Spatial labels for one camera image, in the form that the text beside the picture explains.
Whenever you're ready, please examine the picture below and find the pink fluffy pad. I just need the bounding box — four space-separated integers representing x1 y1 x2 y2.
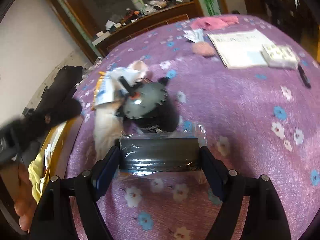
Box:
192 42 216 57

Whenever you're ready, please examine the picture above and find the white paper booklet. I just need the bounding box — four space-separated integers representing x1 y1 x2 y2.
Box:
208 29 274 69

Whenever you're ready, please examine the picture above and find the small white sachet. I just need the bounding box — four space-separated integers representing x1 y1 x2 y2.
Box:
183 29 204 43

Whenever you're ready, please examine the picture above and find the black motor with shaft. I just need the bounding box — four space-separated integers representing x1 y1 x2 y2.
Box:
116 76 180 133

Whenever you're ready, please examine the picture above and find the small white patterned packet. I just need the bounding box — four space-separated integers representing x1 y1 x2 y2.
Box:
261 44 299 69

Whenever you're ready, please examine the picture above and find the pink cloth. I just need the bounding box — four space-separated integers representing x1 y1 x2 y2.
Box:
190 16 239 30

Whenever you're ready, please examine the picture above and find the purple floral tablecloth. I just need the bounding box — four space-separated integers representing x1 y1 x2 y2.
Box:
67 16 319 239

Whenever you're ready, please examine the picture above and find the yellow cardboard box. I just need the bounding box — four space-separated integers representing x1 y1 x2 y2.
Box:
39 116 82 193

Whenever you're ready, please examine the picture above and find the orange yellow packet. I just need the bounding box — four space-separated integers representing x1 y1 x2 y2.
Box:
91 71 106 111

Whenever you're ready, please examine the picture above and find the bag of coloured tubing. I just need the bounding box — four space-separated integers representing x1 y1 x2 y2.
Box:
117 123 207 184

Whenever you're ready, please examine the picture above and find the yellow cloth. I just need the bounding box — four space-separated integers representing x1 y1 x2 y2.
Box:
28 152 48 203

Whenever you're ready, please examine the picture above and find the wooden cabinet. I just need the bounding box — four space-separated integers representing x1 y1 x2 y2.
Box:
42 0 226 63

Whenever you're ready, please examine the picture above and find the white blue plastic packet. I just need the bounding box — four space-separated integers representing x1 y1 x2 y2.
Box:
94 67 143 106

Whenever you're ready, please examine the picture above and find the person's left hand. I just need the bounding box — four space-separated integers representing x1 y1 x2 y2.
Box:
14 164 37 231

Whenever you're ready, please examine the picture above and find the black bag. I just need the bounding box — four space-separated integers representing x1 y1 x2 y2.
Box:
22 66 83 121

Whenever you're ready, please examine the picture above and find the white cloth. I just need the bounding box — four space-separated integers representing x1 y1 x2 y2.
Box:
94 60 149 161

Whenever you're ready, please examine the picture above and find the black pen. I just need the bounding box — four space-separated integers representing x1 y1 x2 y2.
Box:
297 64 311 89

